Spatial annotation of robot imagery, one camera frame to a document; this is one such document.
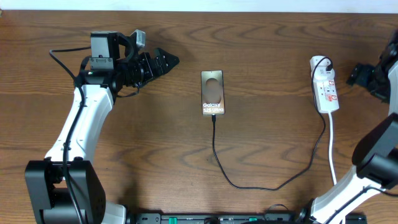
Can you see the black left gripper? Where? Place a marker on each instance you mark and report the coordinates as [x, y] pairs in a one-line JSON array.
[[161, 64]]

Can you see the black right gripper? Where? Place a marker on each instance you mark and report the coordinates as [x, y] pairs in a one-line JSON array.
[[361, 75]]

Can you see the gold Galaxy smartphone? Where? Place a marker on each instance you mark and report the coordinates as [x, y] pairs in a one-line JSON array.
[[212, 93]]

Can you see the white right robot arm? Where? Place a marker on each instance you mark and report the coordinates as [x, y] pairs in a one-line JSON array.
[[374, 160]]

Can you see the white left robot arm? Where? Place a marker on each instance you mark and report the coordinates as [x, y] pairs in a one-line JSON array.
[[63, 187]]

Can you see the white USB charger plug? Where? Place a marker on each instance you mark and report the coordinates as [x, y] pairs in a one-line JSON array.
[[326, 71]]

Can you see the white power strip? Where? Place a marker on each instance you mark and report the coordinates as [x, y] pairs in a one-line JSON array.
[[326, 98]]

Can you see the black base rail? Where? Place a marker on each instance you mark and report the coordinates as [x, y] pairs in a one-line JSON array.
[[226, 218]]

